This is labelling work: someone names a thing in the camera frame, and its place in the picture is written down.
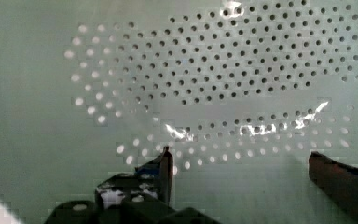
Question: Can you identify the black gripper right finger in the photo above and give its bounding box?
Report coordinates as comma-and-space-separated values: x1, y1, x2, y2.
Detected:
309, 151, 358, 222

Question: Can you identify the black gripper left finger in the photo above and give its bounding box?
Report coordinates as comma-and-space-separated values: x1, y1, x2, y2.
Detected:
94, 146, 173, 210

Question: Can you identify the green plastic strainer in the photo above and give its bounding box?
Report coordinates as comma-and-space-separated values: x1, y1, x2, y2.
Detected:
0, 0, 358, 224

